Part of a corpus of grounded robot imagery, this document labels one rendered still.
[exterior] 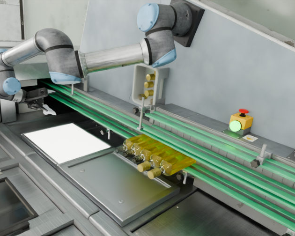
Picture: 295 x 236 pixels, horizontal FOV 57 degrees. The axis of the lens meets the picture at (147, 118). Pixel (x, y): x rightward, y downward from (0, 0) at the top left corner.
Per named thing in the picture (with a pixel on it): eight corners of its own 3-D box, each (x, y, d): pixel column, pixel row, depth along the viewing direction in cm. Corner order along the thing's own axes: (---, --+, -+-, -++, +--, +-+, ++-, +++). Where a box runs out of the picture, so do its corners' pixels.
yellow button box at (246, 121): (235, 126, 123) (227, 129, 118) (239, 110, 120) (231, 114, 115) (250, 131, 118) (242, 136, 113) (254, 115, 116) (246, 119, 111)
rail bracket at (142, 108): (147, 125, 144) (129, 130, 135) (151, 94, 138) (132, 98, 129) (151, 127, 142) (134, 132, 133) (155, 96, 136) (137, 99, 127)
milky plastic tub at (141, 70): (142, 99, 162) (131, 101, 156) (145, 61, 154) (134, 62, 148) (164, 107, 151) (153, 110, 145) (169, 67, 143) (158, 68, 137)
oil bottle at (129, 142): (151, 139, 144) (120, 150, 130) (152, 129, 142) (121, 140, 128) (159, 143, 141) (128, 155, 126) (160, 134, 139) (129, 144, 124)
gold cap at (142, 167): (149, 170, 114) (141, 174, 111) (143, 165, 116) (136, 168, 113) (151, 164, 112) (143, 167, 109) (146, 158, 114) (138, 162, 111)
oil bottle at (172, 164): (186, 157, 130) (156, 172, 115) (188, 147, 128) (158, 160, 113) (196, 162, 126) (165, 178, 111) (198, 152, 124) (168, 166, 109)
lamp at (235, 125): (230, 128, 117) (227, 129, 115) (232, 118, 115) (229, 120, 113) (240, 132, 114) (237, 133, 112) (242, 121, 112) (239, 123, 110)
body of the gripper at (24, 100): (37, 99, 160) (17, 93, 152) (45, 92, 155) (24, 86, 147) (38, 110, 157) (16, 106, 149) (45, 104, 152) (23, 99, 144)
